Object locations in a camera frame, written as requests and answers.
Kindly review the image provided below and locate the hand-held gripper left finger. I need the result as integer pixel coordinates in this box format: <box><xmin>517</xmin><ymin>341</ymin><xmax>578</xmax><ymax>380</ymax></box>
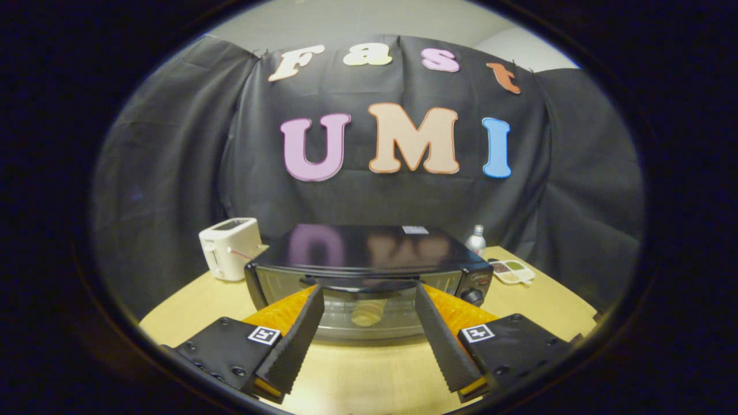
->
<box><xmin>163</xmin><ymin>284</ymin><xmax>325</xmax><ymax>404</ymax></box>

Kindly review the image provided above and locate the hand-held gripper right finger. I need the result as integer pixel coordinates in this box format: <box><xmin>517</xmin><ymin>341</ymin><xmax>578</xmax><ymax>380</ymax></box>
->
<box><xmin>414</xmin><ymin>282</ymin><xmax>574</xmax><ymax>403</ymax></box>

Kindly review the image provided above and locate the beige ridged bread roll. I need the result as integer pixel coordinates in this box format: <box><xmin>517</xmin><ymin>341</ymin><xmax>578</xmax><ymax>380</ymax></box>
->
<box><xmin>351</xmin><ymin>300</ymin><xmax>388</xmax><ymax>327</ymax></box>

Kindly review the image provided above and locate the black toaster oven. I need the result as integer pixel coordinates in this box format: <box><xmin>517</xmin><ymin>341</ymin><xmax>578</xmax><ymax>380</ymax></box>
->
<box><xmin>244</xmin><ymin>224</ymin><xmax>495</xmax><ymax>342</ymax></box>

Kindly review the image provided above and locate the white pop-up toaster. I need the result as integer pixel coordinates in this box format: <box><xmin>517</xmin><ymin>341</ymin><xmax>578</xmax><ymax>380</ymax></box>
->
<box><xmin>199</xmin><ymin>217</ymin><xmax>263</xmax><ymax>282</ymax></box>

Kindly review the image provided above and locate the white compartment condiment dish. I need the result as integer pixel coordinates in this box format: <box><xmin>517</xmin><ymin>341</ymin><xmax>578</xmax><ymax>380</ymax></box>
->
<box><xmin>489</xmin><ymin>259</ymin><xmax>536</xmax><ymax>285</ymax></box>

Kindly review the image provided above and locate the small silver-capped bottle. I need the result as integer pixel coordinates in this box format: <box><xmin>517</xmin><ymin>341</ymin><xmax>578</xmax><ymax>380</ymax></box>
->
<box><xmin>465</xmin><ymin>225</ymin><xmax>487</xmax><ymax>257</ymax></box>

